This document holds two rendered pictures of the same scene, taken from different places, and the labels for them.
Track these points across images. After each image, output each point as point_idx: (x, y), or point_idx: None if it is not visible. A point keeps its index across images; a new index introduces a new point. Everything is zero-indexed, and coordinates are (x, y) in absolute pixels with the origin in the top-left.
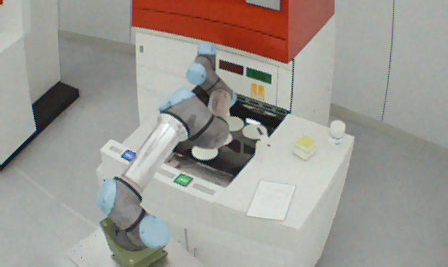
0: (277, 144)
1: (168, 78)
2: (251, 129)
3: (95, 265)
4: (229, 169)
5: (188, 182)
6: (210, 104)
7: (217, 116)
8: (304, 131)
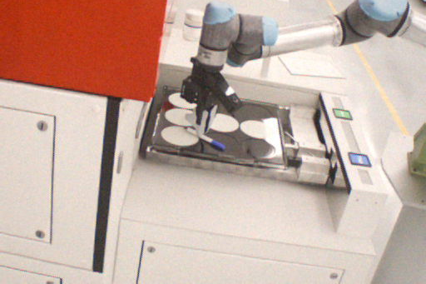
0: (225, 67)
1: (125, 171)
2: (183, 102)
3: None
4: (270, 110)
5: (343, 109)
6: (298, 33)
7: (333, 15)
8: (185, 52)
